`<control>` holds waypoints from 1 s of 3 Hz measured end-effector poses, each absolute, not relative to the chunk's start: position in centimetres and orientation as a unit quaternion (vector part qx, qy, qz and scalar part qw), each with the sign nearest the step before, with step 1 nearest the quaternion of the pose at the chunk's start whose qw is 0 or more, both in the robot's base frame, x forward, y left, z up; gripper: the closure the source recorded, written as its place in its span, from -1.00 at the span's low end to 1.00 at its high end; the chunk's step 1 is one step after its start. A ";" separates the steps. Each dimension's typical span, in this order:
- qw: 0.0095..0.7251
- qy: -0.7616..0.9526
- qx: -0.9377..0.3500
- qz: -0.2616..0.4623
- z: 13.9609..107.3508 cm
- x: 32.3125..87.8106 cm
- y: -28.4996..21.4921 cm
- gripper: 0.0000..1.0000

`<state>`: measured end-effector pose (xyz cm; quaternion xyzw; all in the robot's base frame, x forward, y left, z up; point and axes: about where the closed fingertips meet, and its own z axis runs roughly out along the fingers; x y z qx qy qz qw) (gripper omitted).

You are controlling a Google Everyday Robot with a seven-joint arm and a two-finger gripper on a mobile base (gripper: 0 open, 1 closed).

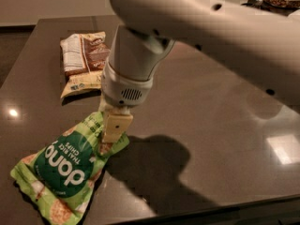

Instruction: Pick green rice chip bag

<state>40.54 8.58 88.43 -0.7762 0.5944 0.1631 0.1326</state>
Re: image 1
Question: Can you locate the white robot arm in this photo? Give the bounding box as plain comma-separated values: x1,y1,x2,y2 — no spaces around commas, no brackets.
99,0,300,143

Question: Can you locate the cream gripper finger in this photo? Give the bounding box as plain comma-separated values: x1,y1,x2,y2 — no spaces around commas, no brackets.
102,108,133,143
98,95,107,113

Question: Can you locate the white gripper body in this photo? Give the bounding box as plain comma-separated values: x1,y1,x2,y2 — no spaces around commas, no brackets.
101,60,154,107

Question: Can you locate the green rice chip bag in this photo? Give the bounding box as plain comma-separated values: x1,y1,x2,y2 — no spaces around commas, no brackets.
10,112,129,225

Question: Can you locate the brown and cream snack bag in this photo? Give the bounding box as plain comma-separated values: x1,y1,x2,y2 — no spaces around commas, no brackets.
60,31,110,98

